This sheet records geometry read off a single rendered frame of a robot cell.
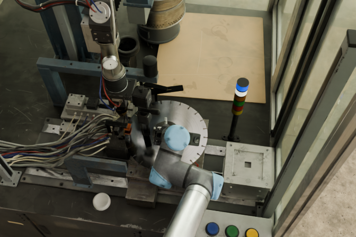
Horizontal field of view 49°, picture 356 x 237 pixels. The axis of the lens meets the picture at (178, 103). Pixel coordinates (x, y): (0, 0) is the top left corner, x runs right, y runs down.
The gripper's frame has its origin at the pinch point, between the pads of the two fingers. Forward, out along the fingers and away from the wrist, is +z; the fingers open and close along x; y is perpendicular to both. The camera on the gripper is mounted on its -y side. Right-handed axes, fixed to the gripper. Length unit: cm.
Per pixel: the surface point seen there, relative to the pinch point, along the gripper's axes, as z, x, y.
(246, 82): -12.4, -23.7, -23.7
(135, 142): 5.2, 3.7, 12.3
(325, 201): 75, 25, -110
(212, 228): -12.3, 29.9, -17.9
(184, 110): 9.8, -12.0, -5.9
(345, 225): 67, 36, -119
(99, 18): -44, -29, 30
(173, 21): 41, -58, 1
